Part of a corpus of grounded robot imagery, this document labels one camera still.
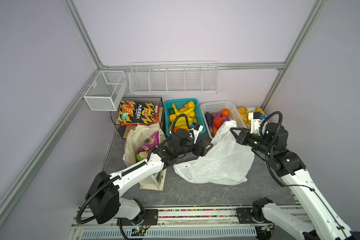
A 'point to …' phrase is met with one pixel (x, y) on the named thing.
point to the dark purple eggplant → (209, 118)
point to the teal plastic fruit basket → (180, 104)
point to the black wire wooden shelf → (123, 131)
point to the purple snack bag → (154, 141)
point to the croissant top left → (242, 110)
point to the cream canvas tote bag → (134, 136)
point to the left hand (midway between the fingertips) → (208, 145)
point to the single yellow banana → (185, 111)
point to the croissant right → (259, 109)
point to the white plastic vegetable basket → (217, 106)
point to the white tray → (249, 109)
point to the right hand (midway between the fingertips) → (230, 130)
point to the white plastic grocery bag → (228, 162)
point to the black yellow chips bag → (131, 113)
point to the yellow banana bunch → (181, 122)
